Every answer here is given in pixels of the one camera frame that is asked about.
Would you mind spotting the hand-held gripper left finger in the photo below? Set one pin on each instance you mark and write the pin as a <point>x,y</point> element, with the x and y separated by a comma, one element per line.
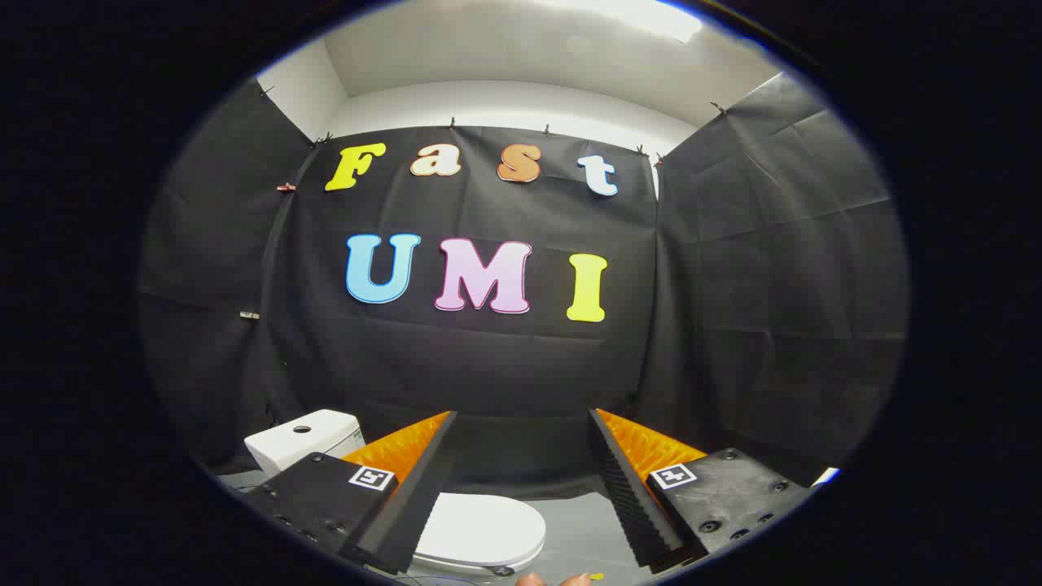
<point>423,496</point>

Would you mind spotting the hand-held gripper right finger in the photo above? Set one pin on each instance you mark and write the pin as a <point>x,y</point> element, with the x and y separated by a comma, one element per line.
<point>631,505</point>

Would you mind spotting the white toilet tank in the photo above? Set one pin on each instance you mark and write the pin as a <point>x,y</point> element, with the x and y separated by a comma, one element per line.
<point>313,443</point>

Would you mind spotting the black backdrop cloth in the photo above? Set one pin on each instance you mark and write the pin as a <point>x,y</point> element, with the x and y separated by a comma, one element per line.
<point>505,366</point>

